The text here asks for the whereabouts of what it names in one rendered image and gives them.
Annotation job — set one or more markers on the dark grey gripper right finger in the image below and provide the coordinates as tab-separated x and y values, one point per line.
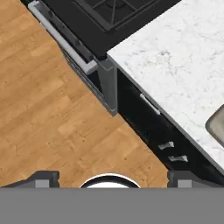
182	179

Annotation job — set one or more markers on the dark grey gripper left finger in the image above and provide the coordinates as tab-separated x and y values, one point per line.
43	179

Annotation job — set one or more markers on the steel sink basin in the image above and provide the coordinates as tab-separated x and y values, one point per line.
217	125

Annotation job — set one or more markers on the black cabinet run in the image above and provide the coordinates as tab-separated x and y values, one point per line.
151	128

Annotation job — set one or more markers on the round white and black object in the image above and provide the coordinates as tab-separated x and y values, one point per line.
110	182

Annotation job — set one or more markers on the black stove with hob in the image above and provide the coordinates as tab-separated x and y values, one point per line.
99	26

